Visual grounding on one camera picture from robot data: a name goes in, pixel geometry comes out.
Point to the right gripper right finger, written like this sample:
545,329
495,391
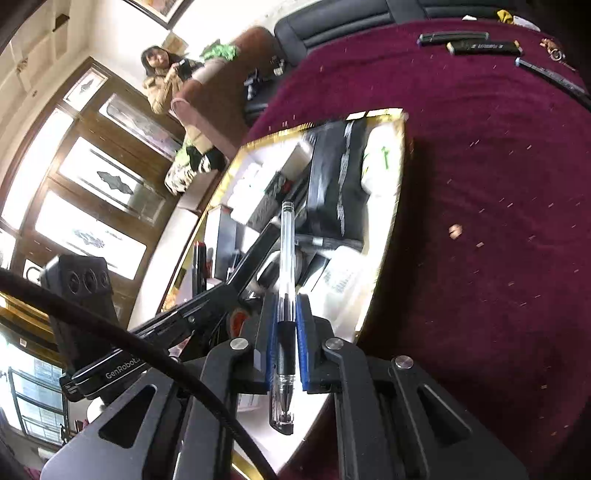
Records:
319,351

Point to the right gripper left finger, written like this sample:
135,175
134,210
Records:
252,370

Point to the clear ballpoint pen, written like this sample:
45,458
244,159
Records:
285,349

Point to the white green medicine bottle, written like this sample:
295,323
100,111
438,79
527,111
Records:
382,159

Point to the white gold-rimmed storage box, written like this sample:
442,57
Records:
361,426

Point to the burgundy bedspread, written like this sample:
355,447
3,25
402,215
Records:
488,282

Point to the brown armchair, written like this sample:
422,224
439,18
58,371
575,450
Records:
217,106

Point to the person in beige coat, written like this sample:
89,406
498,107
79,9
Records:
166,74

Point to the framed painting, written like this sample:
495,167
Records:
165,13

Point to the black leather headboard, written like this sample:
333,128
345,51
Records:
326,21

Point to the thin black pen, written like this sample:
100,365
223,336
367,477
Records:
443,38

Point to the black marker gold cap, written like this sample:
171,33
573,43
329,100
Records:
496,48

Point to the black marker teal cap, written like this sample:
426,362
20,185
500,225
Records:
574,91

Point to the key bunch black fob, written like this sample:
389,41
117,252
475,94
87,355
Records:
555,53

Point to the yellow object on headboard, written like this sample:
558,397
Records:
505,16

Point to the black camera module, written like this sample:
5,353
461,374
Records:
84,281

